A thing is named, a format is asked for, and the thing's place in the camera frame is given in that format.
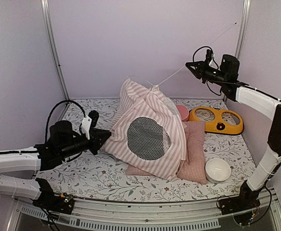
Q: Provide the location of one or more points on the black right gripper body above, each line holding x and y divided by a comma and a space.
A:
211, 76

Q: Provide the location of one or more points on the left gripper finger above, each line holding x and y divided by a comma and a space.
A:
100, 133
100, 140

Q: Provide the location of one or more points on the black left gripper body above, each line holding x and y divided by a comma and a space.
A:
72, 149

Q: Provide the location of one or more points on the pink gingham cushion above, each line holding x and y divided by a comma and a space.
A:
193, 167

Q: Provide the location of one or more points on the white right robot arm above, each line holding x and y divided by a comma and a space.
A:
226, 77

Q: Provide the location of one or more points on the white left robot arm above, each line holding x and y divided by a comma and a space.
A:
45, 156

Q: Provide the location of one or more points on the pink round pet bowl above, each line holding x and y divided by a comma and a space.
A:
183, 111

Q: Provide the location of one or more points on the yellow double bowl stand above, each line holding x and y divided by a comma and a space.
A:
218, 125

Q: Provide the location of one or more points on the white ceramic bowl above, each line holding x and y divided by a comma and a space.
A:
217, 170

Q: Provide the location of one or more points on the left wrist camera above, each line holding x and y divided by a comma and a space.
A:
89, 122

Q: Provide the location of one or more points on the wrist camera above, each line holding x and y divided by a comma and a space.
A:
89, 122
209, 57

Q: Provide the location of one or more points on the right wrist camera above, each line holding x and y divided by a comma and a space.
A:
209, 57

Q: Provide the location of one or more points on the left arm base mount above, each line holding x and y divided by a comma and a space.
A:
63, 203

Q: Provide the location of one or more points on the right aluminium corner post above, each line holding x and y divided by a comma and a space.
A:
242, 28

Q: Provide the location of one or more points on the aluminium corner post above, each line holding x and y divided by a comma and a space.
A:
242, 28
50, 34

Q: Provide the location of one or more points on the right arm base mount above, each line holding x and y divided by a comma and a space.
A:
229, 205

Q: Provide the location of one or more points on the left aluminium corner post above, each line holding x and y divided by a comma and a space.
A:
50, 34

